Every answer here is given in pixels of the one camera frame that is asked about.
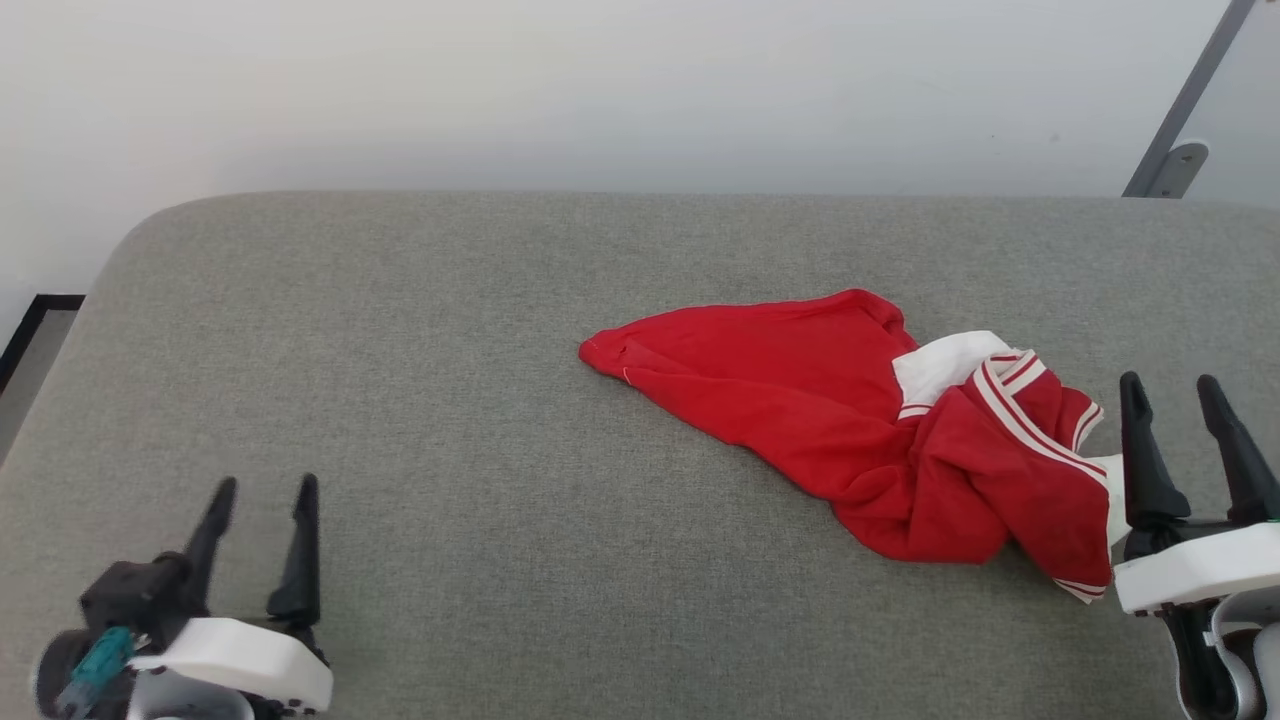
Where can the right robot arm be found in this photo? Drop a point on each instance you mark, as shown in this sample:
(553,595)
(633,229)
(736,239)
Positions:
(1200,660)

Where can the grey fabric sofa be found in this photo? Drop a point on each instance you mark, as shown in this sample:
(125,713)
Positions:
(500,500)

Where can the black floor edge strip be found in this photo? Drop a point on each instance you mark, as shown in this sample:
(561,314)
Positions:
(25,335)

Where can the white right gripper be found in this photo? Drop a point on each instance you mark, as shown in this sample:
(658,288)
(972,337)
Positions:
(1200,570)

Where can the grey metal bracket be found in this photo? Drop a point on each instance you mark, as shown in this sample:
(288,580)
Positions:
(1180,165)

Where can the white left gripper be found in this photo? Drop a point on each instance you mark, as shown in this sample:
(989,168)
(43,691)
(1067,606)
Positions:
(240,660)

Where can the grey metal frame bar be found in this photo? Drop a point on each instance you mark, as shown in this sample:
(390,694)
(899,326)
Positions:
(1195,85)

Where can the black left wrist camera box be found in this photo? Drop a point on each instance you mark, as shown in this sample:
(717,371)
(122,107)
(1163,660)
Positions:
(130,600)

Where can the red white-trimmed t-shirt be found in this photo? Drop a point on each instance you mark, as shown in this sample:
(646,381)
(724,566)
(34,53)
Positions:
(800,400)

